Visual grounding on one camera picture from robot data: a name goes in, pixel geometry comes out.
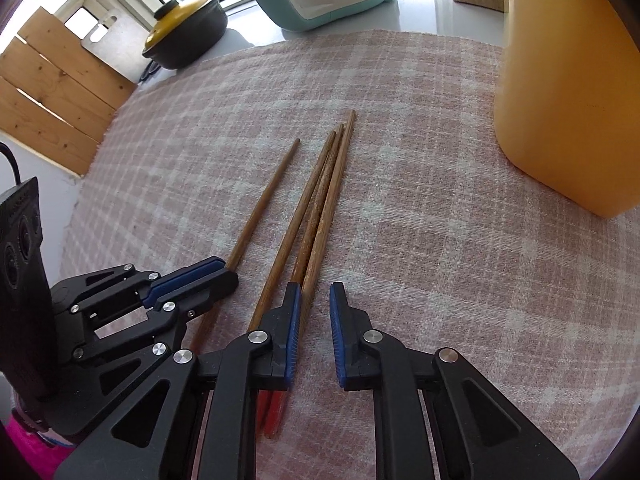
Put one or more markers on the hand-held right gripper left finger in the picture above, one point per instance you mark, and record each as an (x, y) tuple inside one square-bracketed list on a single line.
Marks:
[(294, 340)]

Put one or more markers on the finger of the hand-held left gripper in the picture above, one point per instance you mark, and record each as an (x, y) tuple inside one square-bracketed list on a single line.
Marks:
[(205, 292), (185, 275)]

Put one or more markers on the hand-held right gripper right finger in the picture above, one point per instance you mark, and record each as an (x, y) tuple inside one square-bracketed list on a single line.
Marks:
[(337, 340)]

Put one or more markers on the brown wooden chopstick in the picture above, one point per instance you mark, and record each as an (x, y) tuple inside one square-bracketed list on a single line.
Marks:
[(320, 195), (300, 210), (332, 195), (265, 200)]

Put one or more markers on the yellow plastic container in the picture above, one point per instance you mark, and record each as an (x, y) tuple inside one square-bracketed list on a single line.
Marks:
[(560, 85)]

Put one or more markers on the pink plaid cloth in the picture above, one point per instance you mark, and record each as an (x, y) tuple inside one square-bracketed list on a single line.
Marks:
[(425, 260)]

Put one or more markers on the pink clothing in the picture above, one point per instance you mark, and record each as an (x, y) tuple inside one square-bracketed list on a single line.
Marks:
[(25, 452)]

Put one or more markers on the wooden slat panel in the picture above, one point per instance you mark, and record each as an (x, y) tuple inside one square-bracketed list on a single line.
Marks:
[(50, 90)]

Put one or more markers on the white cutting board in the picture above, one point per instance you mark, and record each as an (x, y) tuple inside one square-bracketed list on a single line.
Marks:
[(125, 42)]

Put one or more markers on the black clay pot yellow lid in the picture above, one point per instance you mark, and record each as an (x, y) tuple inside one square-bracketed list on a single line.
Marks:
[(195, 35)]

